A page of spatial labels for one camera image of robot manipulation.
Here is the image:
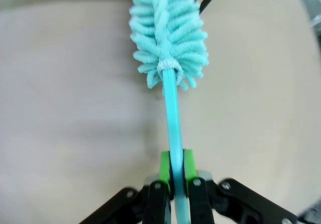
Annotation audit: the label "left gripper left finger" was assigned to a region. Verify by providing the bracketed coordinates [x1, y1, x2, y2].
[78, 151, 174, 224]

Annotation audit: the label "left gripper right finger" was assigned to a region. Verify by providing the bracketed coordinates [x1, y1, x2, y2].
[183, 148, 299, 224]

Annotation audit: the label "teal microfibre duster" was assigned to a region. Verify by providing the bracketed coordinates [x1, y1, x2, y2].
[129, 0, 209, 224]

